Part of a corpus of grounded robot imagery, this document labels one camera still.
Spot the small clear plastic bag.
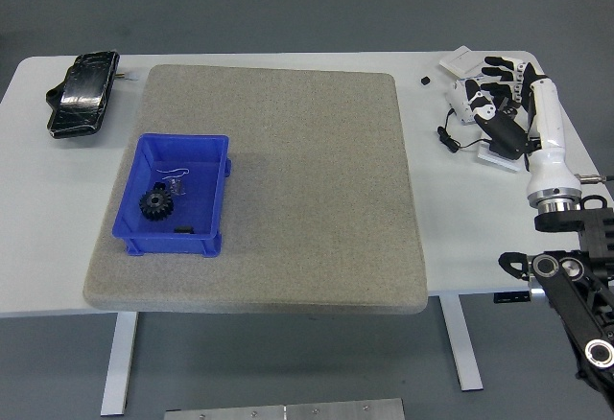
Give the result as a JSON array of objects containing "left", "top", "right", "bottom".
[{"left": 156, "top": 166, "right": 193, "bottom": 197}]

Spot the black adapter cord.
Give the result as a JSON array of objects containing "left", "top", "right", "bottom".
[{"left": 436, "top": 107, "right": 490, "bottom": 154}]

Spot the grey-brown foam mat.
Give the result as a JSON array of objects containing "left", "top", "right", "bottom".
[{"left": 82, "top": 63, "right": 429, "bottom": 315}]

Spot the black wrapped device case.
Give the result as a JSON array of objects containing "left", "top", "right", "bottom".
[{"left": 45, "top": 49, "right": 121, "bottom": 142}]

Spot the white wall switch panel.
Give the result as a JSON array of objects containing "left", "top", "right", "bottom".
[{"left": 438, "top": 44, "right": 488, "bottom": 78}]

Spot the grey metal plate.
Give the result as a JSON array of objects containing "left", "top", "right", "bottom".
[{"left": 163, "top": 397, "right": 407, "bottom": 420}]

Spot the blue plastic box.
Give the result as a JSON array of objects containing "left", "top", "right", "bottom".
[{"left": 110, "top": 132, "right": 233, "bottom": 258}]

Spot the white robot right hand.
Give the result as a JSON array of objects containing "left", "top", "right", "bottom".
[{"left": 463, "top": 55, "right": 582, "bottom": 203}]

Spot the large black bevel gear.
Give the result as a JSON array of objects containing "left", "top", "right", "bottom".
[{"left": 138, "top": 187, "right": 176, "bottom": 222}]

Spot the white circuit breaker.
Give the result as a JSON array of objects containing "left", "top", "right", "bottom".
[{"left": 444, "top": 74, "right": 481, "bottom": 127}]

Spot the white table leg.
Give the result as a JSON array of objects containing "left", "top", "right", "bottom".
[
  {"left": 438, "top": 294, "right": 484, "bottom": 391},
  {"left": 99, "top": 312, "right": 140, "bottom": 416}
]

